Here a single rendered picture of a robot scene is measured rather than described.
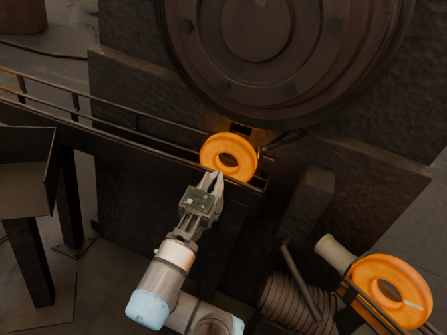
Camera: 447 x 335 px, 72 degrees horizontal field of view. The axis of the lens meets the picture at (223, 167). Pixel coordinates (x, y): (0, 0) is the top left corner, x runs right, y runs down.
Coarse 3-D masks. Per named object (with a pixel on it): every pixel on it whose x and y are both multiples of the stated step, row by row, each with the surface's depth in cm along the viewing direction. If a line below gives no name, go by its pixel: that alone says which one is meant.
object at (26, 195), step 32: (0, 128) 76; (32, 128) 79; (0, 160) 82; (32, 160) 85; (0, 192) 76; (32, 192) 77; (32, 224) 87; (32, 256) 92; (32, 288) 103; (64, 288) 119; (32, 320) 109; (64, 320) 111
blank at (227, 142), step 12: (228, 132) 79; (204, 144) 81; (216, 144) 79; (228, 144) 78; (240, 144) 77; (204, 156) 83; (216, 156) 83; (240, 156) 79; (252, 156) 78; (216, 168) 84; (228, 168) 85; (240, 168) 81; (252, 168) 80; (240, 180) 83
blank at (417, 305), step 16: (368, 256) 69; (384, 256) 65; (368, 272) 67; (384, 272) 64; (400, 272) 61; (416, 272) 61; (368, 288) 68; (400, 288) 62; (416, 288) 59; (384, 304) 67; (400, 304) 64; (416, 304) 60; (432, 304) 60; (400, 320) 64; (416, 320) 61
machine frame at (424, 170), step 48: (144, 0) 77; (432, 0) 59; (96, 48) 86; (144, 48) 85; (432, 48) 63; (96, 96) 93; (144, 96) 87; (192, 96) 82; (384, 96) 71; (432, 96) 68; (144, 144) 98; (192, 144) 91; (288, 144) 80; (336, 144) 76; (384, 144) 77; (432, 144) 74; (96, 192) 121; (144, 192) 111; (288, 192) 89; (336, 192) 84; (384, 192) 79; (144, 240) 129; (240, 240) 108; (336, 240) 93; (240, 288) 125
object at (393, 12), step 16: (160, 0) 61; (400, 0) 48; (160, 16) 63; (400, 16) 49; (160, 32) 64; (384, 32) 51; (400, 32) 50; (384, 48) 53; (176, 64) 67; (384, 64) 54; (192, 80) 68; (368, 80) 56; (208, 96) 69; (352, 96) 59; (224, 112) 70; (320, 112) 63; (336, 112) 62; (256, 128) 70; (272, 128) 68; (288, 128) 67
